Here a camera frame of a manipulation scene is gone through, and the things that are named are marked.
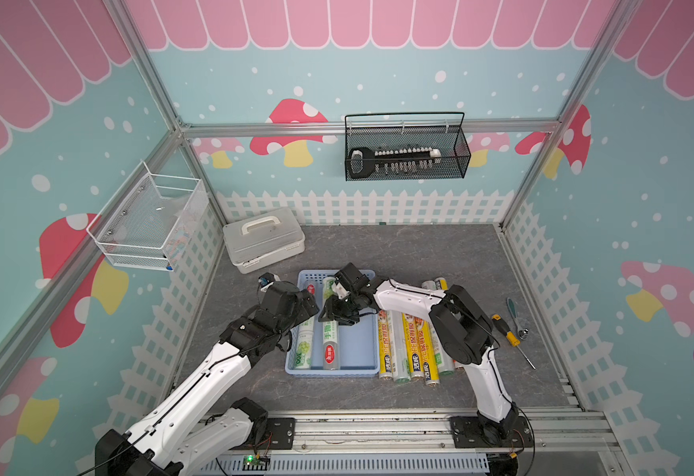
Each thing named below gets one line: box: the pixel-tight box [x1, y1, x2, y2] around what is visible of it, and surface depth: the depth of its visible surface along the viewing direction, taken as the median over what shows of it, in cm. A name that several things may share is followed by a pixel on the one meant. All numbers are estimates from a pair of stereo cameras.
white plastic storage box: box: [222, 208, 306, 274], surface depth 104 cm
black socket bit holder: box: [347, 146, 443, 179], surface depth 91 cm
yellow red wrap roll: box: [377, 309, 392, 380], surface depth 88 cm
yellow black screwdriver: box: [491, 313, 537, 370], surface depth 93 cm
